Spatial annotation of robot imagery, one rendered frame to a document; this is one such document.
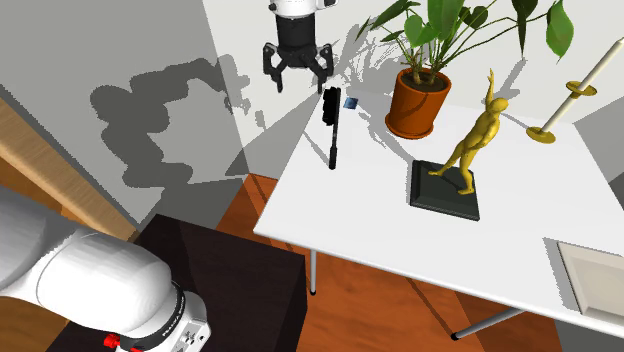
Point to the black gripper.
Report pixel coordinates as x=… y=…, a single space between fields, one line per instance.
x=296 y=34

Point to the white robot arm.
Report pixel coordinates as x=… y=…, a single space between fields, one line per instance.
x=92 y=280

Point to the small blue square object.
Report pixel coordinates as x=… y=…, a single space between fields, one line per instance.
x=350 y=103

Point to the green plant in orange pot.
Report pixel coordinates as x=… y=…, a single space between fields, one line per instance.
x=417 y=105

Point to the white table with metal legs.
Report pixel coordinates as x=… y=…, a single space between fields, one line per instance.
x=365 y=219

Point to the gold figure on dark base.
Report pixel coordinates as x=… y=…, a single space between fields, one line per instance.
x=475 y=136

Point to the white candle in gold holder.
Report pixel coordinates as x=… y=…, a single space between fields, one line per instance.
x=560 y=112

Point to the white square tray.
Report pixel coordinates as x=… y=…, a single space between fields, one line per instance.
x=597 y=278

